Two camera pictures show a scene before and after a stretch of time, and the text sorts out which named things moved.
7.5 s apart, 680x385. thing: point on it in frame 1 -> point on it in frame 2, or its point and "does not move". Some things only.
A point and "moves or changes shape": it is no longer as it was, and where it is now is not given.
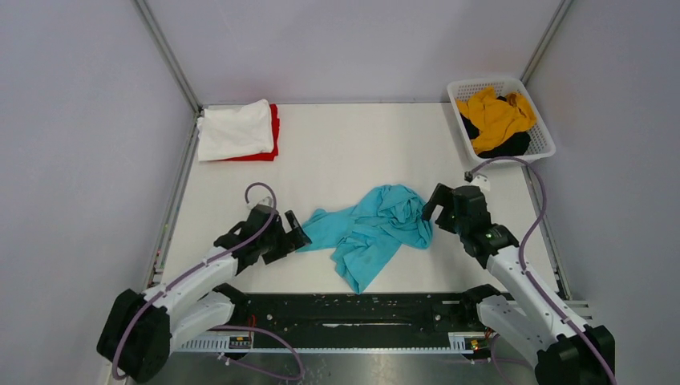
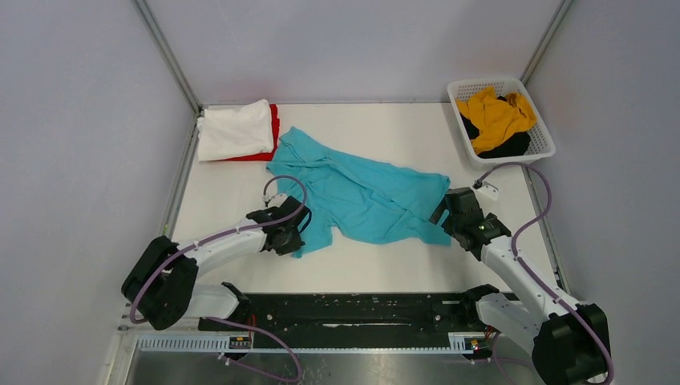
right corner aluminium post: [553, 26] does not move
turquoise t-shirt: [369, 233] moves or changes shape
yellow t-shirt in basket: [495, 118] does not move
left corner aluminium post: [173, 65] does not move
